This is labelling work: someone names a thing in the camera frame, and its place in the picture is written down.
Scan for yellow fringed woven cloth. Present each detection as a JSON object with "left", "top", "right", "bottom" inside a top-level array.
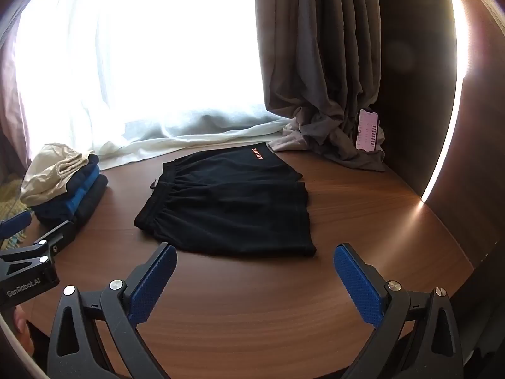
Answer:
[{"left": 0, "top": 179, "right": 32, "bottom": 251}]

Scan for glowing light strip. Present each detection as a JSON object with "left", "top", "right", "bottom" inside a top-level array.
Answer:
[{"left": 420, "top": 0, "right": 468, "bottom": 202}]

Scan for grey-brown drape curtain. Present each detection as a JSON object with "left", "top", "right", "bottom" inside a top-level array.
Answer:
[
  {"left": 0, "top": 27, "right": 32, "bottom": 174},
  {"left": 252, "top": 0, "right": 387, "bottom": 172}
]

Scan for person's left hand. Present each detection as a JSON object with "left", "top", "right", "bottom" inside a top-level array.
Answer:
[{"left": 12, "top": 307, "right": 34, "bottom": 358}]

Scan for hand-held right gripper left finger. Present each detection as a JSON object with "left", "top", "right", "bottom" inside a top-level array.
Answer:
[{"left": 46, "top": 243, "right": 177, "bottom": 379}]

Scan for folded cream pants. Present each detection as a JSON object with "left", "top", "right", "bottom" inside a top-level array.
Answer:
[{"left": 20, "top": 143, "right": 91, "bottom": 208}]

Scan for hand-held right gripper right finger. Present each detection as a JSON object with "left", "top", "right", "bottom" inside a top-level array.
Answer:
[{"left": 333, "top": 243, "right": 465, "bottom": 379}]

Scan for smartphone with pink screen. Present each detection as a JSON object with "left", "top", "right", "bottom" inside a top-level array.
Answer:
[{"left": 355, "top": 108, "right": 380, "bottom": 153}]

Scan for white sheer curtain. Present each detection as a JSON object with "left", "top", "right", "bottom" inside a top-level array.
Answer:
[{"left": 12, "top": 0, "right": 293, "bottom": 170}]

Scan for folded navy pants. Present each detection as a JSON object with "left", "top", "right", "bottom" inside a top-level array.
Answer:
[{"left": 59, "top": 153, "right": 100, "bottom": 194}]

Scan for folded black fleece pants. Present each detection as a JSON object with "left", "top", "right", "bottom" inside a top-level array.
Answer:
[{"left": 39, "top": 174, "right": 109, "bottom": 232}]

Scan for folded blue pants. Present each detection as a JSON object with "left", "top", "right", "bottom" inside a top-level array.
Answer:
[{"left": 35, "top": 164, "right": 101, "bottom": 222}]

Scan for black pants with orange print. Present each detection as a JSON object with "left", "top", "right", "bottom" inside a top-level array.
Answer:
[{"left": 133, "top": 142, "right": 317, "bottom": 258}]

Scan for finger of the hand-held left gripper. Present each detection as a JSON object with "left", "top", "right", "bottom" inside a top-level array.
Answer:
[
  {"left": 0, "top": 210, "right": 33, "bottom": 241},
  {"left": 0, "top": 220, "right": 77, "bottom": 272}
]

